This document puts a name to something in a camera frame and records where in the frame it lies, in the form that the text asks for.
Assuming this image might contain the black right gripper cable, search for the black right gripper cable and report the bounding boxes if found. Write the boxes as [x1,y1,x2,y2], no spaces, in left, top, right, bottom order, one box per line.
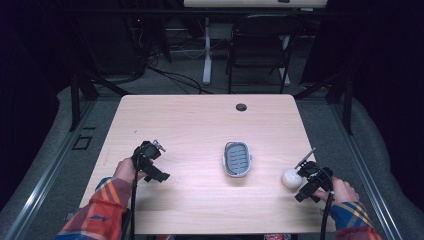
[319,190,336,240]

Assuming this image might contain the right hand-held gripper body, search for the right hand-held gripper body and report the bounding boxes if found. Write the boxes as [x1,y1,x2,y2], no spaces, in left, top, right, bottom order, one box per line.
[294,160,335,204]

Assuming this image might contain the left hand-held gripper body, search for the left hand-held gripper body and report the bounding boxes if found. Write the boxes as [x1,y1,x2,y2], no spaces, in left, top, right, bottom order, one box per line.
[131,140,171,184]

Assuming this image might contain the white desk top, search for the white desk top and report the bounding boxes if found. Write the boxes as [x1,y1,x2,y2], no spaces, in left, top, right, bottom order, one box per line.
[183,0,330,9]

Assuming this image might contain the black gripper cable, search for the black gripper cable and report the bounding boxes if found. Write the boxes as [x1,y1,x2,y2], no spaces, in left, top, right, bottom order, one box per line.
[129,153,141,240]
[319,190,336,240]

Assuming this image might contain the grey and white soap dish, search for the grey and white soap dish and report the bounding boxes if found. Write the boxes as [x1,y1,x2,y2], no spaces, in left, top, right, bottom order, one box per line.
[222,141,254,178]

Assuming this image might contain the white desk leg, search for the white desk leg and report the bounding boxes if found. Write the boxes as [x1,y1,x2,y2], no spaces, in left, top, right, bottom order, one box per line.
[202,16,214,86]

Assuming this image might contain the black floor socket frame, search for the black floor socket frame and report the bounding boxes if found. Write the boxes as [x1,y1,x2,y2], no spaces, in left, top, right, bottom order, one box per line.
[71,134,94,151]

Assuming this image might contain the person's left hand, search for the person's left hand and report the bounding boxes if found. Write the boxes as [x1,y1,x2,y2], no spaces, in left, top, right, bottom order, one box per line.
[112,157,148,186]

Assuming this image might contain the grey metal floor rail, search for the grey metal floor rail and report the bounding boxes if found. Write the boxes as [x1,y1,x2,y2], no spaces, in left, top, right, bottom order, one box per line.
[329,103,403,240]
[2,99,96,240]

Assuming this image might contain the black folding chair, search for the black folding chair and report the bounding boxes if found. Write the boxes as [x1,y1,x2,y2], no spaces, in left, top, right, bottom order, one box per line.
[225,13,305,95]

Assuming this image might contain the black floor cable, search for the black floor cable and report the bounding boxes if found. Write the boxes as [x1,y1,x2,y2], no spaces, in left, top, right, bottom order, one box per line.
[143,63,214,95]

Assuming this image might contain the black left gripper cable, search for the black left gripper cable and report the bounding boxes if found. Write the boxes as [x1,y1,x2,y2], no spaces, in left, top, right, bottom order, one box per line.
[129,153,141,240]

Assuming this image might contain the person's right hand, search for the person's right hand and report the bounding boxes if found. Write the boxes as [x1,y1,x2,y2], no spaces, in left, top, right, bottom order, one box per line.
[312,176,361,207]

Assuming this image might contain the black metal stand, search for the black metal stand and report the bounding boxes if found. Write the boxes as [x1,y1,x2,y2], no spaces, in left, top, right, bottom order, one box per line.
[68,64,132,133]
[293,70,355,136]

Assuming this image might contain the white round soap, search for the white round soap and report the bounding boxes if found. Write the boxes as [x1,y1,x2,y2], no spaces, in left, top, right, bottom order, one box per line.
[280,167,305,190]

